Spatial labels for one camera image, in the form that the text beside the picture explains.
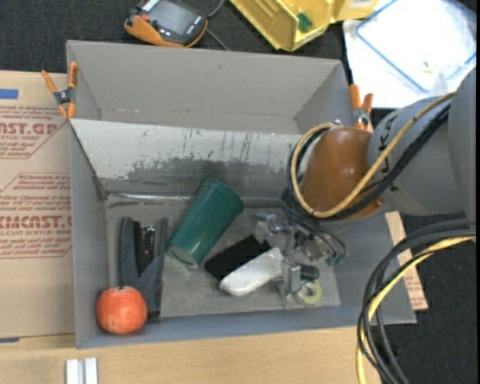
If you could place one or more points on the dark green plastic cup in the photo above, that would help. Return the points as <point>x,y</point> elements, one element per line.
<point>206,222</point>

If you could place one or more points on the black stapler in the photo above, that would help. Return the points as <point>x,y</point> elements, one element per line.
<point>129,250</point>

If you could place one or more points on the black flat case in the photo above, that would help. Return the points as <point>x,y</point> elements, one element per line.
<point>236,256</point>

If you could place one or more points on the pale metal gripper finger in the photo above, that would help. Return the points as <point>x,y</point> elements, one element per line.
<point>267,225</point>
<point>291,281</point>

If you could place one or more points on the brown cardboard board red print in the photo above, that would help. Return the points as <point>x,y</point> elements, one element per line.
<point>32,254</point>

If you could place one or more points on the yellow-green tape roll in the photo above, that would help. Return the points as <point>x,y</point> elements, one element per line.
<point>314,294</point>

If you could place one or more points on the orange fruit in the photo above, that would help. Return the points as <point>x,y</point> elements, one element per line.
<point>121,311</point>

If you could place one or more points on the grey metal bin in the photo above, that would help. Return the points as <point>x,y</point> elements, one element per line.
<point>192,94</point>

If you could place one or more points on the black cylinder on white bracket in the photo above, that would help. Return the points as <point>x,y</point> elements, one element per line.
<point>310,273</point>

